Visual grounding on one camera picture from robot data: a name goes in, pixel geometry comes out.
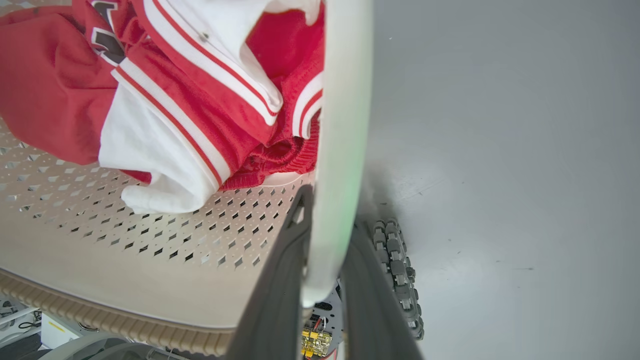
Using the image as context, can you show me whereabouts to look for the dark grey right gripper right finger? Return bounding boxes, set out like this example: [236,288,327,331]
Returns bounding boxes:
[341,223,424,360]

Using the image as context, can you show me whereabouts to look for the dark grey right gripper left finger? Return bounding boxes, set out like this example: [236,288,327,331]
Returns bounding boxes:
[224,184,314,360]

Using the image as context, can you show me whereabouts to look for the beige perforated laundry basket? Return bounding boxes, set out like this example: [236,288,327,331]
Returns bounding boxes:
[0,0,375,357]

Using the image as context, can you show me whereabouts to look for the grey robot wheel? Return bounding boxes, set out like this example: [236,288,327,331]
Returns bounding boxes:
[369,218,425,341]

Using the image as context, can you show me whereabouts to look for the red and white jersey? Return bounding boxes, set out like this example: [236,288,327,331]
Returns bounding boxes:
[0,0,326,215]

